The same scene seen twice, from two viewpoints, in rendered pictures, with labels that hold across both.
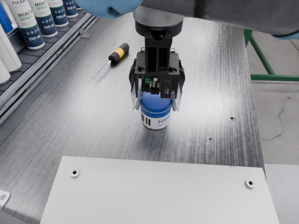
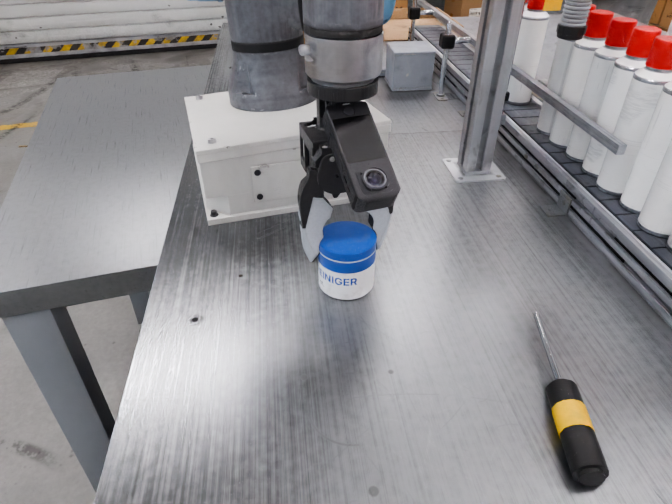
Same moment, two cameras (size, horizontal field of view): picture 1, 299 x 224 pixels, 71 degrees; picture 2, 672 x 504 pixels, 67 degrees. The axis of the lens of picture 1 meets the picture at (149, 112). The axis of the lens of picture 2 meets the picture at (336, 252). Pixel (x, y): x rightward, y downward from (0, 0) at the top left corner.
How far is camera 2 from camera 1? 0.81 m
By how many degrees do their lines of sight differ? 95
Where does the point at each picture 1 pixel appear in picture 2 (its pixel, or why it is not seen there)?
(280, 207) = (155, 230)
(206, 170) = (253, 139)
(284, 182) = (138, 251)
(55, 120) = (507, 243)
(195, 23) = not seen: outside the picture
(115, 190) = not seen: hidden behind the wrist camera
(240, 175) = (220, 144)
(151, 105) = (347, 224)
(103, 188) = not seen: hidden behind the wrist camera
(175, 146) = (297, 254)
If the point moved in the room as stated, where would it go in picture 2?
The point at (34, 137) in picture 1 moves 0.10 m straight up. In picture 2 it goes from (506, 220) to (520, 159)
